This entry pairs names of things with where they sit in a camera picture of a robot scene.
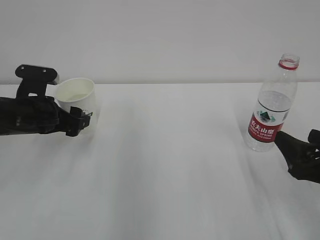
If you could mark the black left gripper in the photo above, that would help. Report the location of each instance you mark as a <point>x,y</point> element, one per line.
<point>71,123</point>

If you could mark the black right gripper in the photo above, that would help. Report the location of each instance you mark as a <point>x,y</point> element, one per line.
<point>302,158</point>

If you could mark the white paper cup green logo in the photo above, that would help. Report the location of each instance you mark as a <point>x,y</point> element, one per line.
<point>79,92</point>

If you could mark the clear Nongfu Spring water bottle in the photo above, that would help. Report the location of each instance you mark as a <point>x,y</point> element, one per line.
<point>274,101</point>

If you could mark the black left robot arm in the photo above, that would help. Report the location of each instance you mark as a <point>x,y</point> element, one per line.
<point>36,115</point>

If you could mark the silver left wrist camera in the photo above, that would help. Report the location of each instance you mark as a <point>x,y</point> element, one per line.
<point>34,80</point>

